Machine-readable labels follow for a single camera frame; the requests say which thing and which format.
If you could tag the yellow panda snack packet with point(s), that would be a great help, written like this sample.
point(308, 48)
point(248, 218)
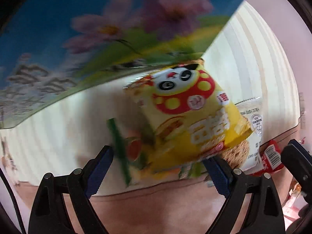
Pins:
point(190, 117)

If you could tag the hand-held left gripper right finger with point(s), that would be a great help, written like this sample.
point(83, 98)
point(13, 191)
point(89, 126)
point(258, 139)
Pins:
point(218, 176)

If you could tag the red triangular snack packet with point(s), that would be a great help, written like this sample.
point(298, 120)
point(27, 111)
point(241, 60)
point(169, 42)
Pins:
point(270, 157)

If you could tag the green snack packet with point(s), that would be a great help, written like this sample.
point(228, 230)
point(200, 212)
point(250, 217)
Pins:
point(132, 148)

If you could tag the white cookie snack packet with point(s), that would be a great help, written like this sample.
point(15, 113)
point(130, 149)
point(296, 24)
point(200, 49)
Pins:
point(253, 124)

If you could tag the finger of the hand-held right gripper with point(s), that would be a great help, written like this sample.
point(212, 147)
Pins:
point(297, 163)

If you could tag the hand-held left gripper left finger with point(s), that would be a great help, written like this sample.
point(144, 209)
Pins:
point(100, 170)

